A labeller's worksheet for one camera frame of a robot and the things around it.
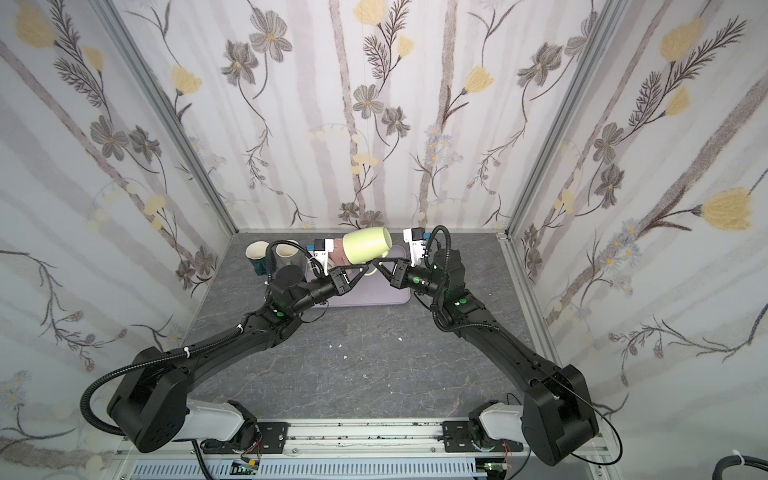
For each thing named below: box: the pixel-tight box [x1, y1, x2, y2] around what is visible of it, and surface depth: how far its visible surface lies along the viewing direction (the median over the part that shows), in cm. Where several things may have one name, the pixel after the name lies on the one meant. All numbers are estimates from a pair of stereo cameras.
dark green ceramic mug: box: [245, 240, 270, 276], surface depth 103 cm
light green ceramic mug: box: [342, 226, 393, 276], surface depth 72 cm
